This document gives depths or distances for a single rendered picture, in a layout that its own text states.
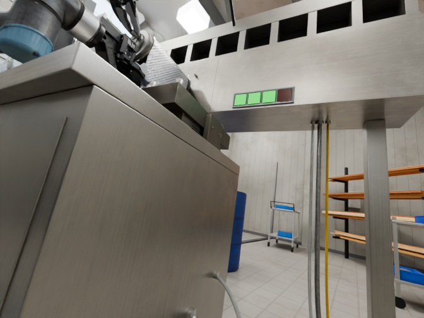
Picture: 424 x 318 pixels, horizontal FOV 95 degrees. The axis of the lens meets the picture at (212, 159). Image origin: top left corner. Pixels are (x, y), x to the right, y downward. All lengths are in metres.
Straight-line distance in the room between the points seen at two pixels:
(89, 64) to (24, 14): 0.27
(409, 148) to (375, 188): 5.67
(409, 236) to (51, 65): 6.27
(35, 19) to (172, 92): 0.29
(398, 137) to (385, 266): 5.83
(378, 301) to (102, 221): 0.85
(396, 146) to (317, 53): 5.73
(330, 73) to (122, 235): 0.83
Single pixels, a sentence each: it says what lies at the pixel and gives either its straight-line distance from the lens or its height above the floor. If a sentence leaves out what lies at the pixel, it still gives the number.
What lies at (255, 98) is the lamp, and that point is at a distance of 0.87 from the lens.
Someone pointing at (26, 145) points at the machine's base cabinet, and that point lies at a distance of 0.39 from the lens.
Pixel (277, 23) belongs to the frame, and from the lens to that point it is 1.11.
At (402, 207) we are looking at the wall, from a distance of 6.27.
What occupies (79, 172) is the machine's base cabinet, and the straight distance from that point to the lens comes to 0.29.
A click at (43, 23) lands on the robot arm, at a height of 1.03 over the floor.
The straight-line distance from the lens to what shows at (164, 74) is 0.84.
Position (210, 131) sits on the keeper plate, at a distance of 0.65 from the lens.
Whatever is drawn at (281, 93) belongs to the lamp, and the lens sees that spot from 0.85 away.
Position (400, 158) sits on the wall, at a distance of 6.48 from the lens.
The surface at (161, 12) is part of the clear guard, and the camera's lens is 1.42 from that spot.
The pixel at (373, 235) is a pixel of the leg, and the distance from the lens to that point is 0.90.
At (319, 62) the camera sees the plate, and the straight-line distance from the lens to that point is 0.93.
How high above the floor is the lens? 0.73
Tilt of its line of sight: 13 degrees up
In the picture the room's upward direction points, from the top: 9 degrees clockwise
